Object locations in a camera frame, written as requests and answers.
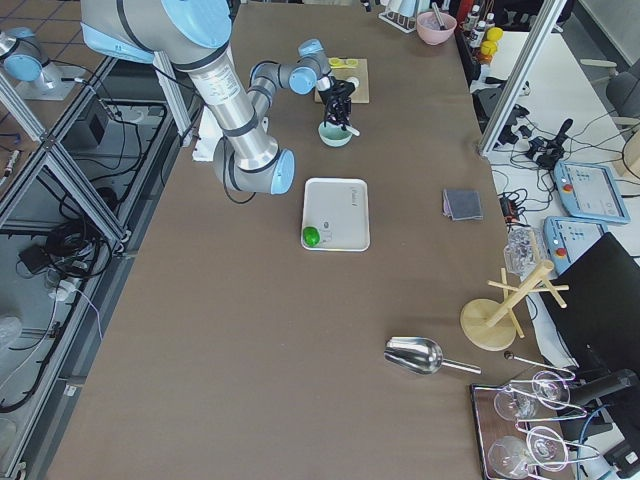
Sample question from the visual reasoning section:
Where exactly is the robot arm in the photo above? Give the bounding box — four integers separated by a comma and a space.
1, 27, 62, 96
81, 0, 356, 195

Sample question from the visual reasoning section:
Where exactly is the green lime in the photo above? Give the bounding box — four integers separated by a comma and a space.
302, 226, 321, 248

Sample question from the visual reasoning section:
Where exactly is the aluminium frame post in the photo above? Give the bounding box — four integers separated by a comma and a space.
478, 0, 566, 160

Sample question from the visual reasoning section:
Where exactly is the mint green bowl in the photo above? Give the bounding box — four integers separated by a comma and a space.
318, 122, 353, 148

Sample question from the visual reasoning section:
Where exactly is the black monitor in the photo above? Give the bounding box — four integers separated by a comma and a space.
544, 233, 639, 379

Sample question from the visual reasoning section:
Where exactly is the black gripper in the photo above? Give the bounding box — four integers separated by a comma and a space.
319, 80, 356, 129

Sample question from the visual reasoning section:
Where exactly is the wooden mug tree stand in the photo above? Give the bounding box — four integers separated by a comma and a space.
460, 231, 569, 351

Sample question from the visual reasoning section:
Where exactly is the wooden cutting board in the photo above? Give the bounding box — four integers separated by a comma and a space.
313, 58, 370, 104

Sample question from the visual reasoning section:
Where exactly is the grey folded cloth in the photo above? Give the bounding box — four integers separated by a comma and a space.
442, 189, 484, 221

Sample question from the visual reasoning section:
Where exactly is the metal muddler with black tip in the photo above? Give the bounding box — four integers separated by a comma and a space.
431, 2, 447, 31

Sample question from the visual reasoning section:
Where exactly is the cream rabbit tray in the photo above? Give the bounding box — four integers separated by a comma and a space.
300, 177, 370, 252

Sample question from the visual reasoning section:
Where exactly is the white ceramic spoon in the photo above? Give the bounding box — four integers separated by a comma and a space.
341, 125, 360, 136

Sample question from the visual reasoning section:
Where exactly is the yellow lemon fruit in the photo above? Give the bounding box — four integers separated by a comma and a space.
485, 27, 504, 42

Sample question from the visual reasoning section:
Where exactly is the blue teach pendant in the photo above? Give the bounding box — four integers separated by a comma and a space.
543, 216, 608, 274
553, 161, 631, 224

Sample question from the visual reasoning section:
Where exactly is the black wine glass rack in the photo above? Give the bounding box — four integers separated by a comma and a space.
470, 370, 599, 479

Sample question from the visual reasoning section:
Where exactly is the white wire cup rack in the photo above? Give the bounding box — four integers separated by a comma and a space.
378, 0, 429, 34

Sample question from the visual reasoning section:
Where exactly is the metal scoop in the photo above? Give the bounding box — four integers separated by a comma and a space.
384, 336, 482, 375

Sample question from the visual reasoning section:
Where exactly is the stacked lemon slice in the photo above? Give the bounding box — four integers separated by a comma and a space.
329, 57, 345, 69

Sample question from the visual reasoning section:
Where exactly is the pink bowl with ice cubes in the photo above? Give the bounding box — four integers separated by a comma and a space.
416, 11, 458, 45

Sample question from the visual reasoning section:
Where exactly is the clear wine glass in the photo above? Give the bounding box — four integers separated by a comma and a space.
531, 371, 570, 410
526, 426, 568, 472
494, 389, 538, 421

